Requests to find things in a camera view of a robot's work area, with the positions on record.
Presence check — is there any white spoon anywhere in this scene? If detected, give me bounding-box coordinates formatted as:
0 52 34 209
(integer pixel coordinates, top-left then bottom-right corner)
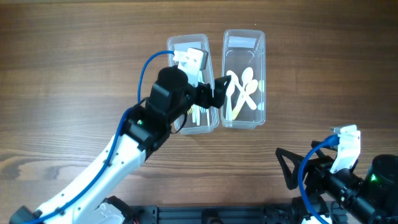
226 70 258 111
226 80 235 121

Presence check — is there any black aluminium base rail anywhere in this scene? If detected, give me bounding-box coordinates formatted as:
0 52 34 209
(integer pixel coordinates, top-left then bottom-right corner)
71 202 348 224

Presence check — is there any white spoon angled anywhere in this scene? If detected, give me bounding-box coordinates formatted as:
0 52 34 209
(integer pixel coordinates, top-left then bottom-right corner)
236 67 254 106

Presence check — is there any right clear plastic container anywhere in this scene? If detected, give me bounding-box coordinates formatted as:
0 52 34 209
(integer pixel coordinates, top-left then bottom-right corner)
221 29 266 129

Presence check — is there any yellow plastic spoon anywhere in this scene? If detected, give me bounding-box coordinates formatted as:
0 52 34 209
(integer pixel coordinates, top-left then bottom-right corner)
232 80 258 120

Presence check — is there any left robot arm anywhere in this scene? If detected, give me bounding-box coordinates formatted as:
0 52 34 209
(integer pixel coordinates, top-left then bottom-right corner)
9 66 231 223

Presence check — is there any right blue cable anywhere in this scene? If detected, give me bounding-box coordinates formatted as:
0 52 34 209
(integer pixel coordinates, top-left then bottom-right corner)
297 133 341 224

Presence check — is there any clear plastic container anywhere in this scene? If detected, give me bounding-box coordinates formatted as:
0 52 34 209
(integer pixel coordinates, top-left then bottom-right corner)
167 34 219 135
221 29 266 129

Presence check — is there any blue cable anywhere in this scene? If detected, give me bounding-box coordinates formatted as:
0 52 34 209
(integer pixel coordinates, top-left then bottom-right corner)
21 50 175 224
297 133 341 224

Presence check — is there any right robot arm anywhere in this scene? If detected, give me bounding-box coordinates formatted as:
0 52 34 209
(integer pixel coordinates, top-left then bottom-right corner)
303 151 397 223

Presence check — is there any left blue cable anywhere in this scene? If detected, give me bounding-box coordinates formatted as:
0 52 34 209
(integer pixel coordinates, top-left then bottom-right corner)
21 50 175 224

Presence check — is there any left clear plastic container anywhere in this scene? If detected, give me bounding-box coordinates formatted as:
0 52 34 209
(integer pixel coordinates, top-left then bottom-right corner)
167 34 219 135

